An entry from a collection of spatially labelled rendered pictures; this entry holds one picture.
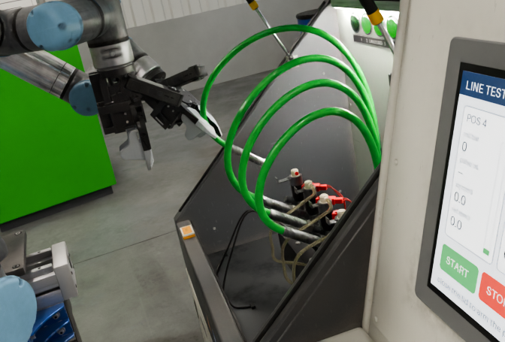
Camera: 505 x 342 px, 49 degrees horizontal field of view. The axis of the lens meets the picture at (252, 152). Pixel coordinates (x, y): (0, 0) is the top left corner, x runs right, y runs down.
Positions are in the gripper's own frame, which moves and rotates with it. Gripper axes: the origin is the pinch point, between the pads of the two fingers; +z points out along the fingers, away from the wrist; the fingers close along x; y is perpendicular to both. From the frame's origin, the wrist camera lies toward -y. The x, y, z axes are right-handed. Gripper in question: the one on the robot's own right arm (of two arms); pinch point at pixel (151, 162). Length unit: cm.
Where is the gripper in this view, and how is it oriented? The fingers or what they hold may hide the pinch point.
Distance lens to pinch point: 112.5
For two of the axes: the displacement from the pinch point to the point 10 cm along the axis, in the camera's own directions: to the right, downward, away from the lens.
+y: -9.4, 2.5, -2.1
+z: 1.8, 9.3, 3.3
